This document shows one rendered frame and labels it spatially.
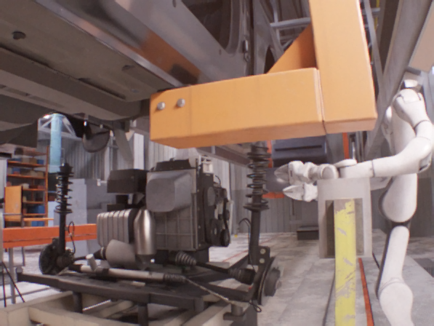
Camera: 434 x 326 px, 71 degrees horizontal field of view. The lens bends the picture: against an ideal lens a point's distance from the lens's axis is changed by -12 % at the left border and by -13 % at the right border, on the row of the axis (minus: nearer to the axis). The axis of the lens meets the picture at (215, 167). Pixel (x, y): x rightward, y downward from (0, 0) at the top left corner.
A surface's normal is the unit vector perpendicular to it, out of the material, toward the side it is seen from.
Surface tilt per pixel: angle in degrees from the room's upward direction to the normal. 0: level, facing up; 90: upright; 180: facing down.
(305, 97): 90
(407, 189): 92
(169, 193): 90
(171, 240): 90
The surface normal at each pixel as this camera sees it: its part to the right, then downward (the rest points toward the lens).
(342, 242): -0.37, -0.09
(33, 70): 0.92, 0.07
